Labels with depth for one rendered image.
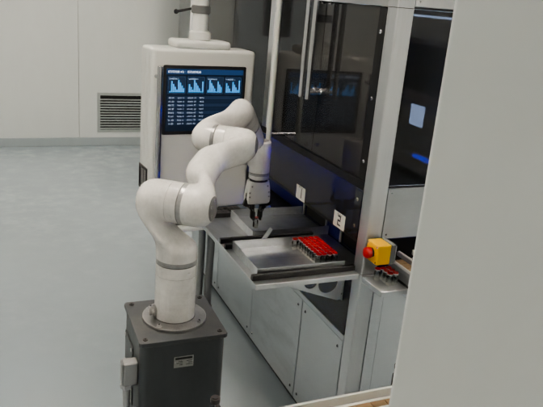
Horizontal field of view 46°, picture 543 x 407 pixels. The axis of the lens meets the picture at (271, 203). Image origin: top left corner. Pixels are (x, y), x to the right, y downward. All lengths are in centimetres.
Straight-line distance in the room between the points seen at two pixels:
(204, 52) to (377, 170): 110
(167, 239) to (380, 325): 99
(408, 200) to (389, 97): 39
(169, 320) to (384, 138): 92
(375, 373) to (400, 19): 132
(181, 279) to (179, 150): 121
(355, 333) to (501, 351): 190
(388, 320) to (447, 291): 191
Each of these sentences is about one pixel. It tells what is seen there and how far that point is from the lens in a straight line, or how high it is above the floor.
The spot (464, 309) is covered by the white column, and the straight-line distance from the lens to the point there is 56.
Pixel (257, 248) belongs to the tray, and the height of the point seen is 88.
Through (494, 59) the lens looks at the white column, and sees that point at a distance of 52.
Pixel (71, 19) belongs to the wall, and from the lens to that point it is 738.
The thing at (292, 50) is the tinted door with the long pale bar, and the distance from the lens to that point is 280.
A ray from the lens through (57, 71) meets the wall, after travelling 742.
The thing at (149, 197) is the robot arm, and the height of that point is 125.
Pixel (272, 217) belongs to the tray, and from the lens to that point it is 278.
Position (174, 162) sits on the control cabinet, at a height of 104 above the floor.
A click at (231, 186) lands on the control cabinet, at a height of 90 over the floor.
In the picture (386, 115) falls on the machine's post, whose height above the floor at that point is 146.
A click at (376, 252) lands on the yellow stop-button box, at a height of 101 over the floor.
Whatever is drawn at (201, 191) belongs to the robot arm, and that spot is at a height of 128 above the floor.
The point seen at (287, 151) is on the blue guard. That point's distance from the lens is 281.
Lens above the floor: 180
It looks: 18 degrees down
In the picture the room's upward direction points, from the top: 5 degrees clockwise
